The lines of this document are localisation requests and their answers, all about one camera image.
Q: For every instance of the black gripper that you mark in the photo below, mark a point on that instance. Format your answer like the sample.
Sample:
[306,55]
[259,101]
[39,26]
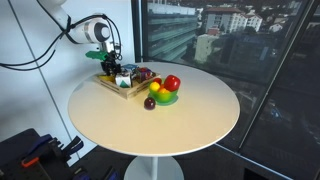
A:
[109,58]

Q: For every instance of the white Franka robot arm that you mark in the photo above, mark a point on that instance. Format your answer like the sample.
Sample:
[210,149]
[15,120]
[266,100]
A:
[80,33]

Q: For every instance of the wooden slatted tray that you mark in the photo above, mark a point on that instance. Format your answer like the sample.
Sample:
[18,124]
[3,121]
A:
[125,92]

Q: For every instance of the white black picture cube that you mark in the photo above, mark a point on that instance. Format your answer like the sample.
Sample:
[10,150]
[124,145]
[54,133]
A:
[123,80]

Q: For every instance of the blue white picture cube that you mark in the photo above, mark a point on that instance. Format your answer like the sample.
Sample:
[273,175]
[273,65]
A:
[129,68]

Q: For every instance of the red green picture cube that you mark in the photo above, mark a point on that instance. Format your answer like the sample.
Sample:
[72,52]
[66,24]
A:
[144,74]

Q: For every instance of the yellow lemon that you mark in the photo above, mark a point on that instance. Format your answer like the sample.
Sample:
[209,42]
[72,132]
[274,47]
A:
[154,86]

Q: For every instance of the small red fruit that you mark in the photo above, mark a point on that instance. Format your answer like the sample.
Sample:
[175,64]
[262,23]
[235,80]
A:
[157,81]

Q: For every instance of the dark purple plum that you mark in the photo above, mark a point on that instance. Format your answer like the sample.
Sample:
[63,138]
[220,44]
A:
[149,103]

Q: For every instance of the small orange fruit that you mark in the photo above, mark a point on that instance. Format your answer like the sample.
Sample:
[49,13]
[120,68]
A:
[163,90]

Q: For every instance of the green plastic bowl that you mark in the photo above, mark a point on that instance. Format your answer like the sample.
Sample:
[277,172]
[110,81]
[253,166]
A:
[165,97]

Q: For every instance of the red apple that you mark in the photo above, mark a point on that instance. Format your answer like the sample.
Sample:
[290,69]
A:
[172,82]

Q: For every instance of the blue black spring clamp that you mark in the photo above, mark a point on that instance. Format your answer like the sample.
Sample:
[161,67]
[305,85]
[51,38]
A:
[80,174]
[40,141]
[75,146]
[112,175]

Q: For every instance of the flat rectangular board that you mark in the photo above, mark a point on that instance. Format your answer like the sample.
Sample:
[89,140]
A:
[16,143]

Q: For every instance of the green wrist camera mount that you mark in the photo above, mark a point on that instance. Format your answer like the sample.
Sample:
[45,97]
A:
[95,55]

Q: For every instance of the window frame mullion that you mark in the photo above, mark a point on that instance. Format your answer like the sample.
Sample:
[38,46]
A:
[138,30]

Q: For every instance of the white table pedestal base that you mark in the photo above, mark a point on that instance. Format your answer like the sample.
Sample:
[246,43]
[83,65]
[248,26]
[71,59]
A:
[153,170]

